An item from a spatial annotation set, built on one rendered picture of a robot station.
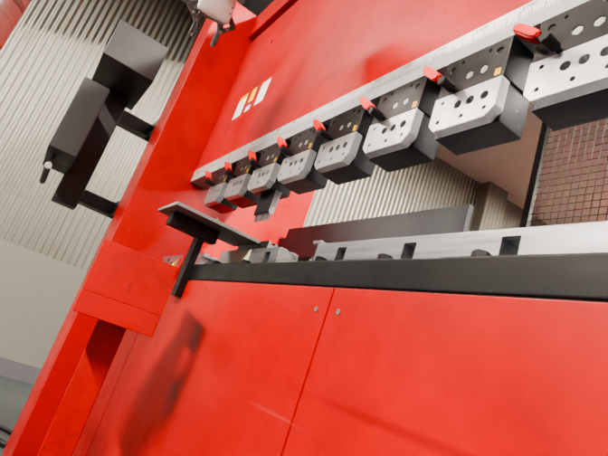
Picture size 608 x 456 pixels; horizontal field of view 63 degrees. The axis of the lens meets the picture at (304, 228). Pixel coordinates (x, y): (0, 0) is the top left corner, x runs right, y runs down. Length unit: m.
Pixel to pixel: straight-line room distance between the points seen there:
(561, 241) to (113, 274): 0.80
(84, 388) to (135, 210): 1.26
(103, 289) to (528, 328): 0.79
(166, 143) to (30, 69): 2.40
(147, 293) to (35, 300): 3.23
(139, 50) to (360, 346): 2.16
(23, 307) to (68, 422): 3.15
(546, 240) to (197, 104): 1.98
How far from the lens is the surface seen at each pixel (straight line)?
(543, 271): 0.55
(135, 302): 1.06
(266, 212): 1.50
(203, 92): 2.50
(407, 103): 1.09
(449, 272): 0.62
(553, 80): 0.85
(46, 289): 4.26
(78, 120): 2.45
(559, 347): 0.51
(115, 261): 1.06
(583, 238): 0.69
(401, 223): 1.81
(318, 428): 0.72
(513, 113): 0.94
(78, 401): 1.14
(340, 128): 1.28
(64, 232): 4.29
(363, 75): 1.35
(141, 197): 2.29
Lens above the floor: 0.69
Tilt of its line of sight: 16 degrees up
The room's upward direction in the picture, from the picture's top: 19 degrees clockwise
